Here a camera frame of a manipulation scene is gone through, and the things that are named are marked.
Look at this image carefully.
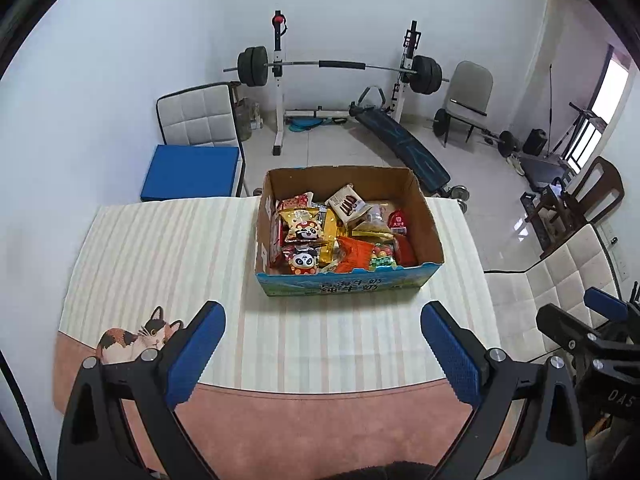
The orange panda snack bag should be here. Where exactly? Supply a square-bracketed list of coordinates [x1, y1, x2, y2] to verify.
[282, 244, 320, 275]

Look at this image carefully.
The dark red snack packet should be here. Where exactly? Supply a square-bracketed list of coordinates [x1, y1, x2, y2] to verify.
[394, 234, 419, 268]

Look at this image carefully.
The red white flat sachet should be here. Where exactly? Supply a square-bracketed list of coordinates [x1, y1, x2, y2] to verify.
[269, 212, 283, 268]

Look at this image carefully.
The white squat rack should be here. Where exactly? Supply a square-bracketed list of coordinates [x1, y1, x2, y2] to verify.
[268, 10, 421, 156]

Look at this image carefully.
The colourful candy bag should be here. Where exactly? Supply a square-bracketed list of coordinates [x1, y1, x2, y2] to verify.
[369, 243, 397, 271]

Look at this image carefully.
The clear water jug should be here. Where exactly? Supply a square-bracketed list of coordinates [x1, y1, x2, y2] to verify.
[230, 81, 264, 142]

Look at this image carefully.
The white quilted chair back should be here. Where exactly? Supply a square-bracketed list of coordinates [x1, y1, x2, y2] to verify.
[155, 81, 247, 197]

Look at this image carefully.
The small red triangular packet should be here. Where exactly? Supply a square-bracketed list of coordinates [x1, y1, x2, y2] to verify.
[387, 209, 409, 235]

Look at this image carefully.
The white quilted chair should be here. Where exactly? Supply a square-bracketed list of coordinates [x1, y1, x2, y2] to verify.
[485, 224, 620, 361]
[155, 81, 247, 197]

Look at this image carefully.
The white cookie packet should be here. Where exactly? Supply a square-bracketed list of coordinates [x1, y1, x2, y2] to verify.
[277, 192, 314, 211]

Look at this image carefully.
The yellow clear snack bag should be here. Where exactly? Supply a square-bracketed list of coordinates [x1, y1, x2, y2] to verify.
[349, 204, 394, 240]

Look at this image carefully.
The barbell with black plates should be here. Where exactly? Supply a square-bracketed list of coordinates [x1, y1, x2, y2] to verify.
[224, 46, 449, 96]

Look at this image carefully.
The chrome dumbbell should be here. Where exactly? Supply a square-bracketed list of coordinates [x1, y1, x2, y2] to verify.
[447, 185, 471, 214]

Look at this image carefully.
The orange snack packet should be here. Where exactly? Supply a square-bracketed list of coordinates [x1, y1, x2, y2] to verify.
[335, 236, 374, 273]

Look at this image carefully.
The grey padded chair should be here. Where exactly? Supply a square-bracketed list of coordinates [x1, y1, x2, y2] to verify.
[433, 61, 494, 142]

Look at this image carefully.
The yellow panda crisps bag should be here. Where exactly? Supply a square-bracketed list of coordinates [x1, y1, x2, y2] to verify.
[279, 207, 323, 244]

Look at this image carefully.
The yellow black noodle packet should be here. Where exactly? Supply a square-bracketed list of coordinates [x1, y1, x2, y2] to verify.
[319, 206, 345, 268]

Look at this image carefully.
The white quilted chair right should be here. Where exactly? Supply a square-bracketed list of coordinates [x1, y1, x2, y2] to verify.
[485, 224, 620, 361]

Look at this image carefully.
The black sit-up bench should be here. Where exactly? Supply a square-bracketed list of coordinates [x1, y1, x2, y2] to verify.
[348, 86, 451, 198]

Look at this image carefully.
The striped cat table mat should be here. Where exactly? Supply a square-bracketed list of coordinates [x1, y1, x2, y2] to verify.
[52, 194, 522, 480]

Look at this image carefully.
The small barbell on floor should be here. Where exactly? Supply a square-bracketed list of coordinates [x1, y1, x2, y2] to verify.
[480, 129, 520, 158]

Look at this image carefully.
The blue seat cushion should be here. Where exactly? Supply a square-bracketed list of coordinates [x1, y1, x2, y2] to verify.
[140, 145, 242, 202]

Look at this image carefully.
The black floor speaker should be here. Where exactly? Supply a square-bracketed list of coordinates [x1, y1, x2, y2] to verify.
[522, 128, 548, 156]

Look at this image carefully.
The cardboard milk box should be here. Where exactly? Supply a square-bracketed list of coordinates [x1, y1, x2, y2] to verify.
[255, 166, 445, 297]

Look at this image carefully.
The dark wooden chair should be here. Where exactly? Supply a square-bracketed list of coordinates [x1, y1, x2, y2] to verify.
[521, 156, 625, 259]

